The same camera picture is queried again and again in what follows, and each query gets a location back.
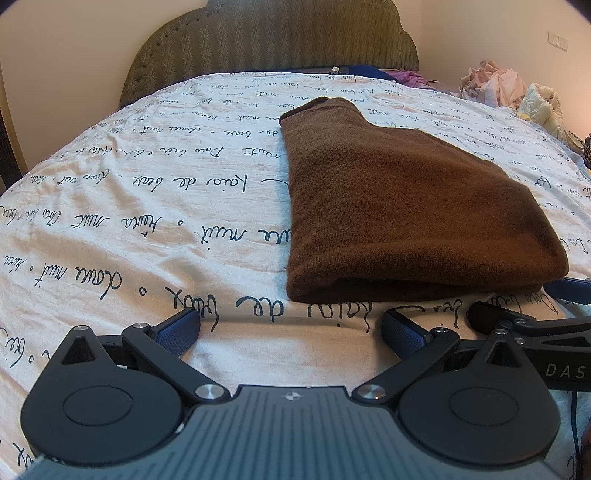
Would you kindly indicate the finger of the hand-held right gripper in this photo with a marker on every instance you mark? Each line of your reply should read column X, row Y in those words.
column 554, row 330
column 575, row 290

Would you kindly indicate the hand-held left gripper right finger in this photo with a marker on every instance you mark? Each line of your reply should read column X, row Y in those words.
column 401, row 332

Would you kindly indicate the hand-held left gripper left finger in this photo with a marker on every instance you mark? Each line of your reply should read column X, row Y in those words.
column 178, row 332

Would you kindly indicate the brown knit sweater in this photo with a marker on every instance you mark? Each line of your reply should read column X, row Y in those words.
column 392, row 207

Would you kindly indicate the dark clothes pile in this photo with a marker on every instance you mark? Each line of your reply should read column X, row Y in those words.
column 587, row 147

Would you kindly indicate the pink clothes pile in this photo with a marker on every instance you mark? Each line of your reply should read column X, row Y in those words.
column 494, row 83

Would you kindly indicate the white script-printed bedsheet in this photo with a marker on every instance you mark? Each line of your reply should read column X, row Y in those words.
column 161, row 184

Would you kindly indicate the pale yellow quilted jacket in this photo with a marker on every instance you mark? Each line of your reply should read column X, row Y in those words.
column 547, row 106

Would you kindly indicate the purple cloth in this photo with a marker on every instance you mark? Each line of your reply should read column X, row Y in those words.
column 411, row 78

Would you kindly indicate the green upholstered headboard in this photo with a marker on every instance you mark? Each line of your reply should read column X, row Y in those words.
column 268, row 37

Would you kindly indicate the beige wall switch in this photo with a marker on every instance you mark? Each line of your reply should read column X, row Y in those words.
column 557, row 40

